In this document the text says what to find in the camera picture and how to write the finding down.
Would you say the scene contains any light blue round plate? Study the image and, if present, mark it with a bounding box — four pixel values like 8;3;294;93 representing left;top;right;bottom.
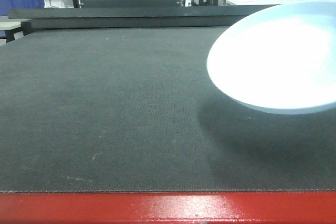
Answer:
207;0;335;114

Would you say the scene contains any black textured table mat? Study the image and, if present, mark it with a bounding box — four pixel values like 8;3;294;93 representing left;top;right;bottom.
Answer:
1;27;335;193

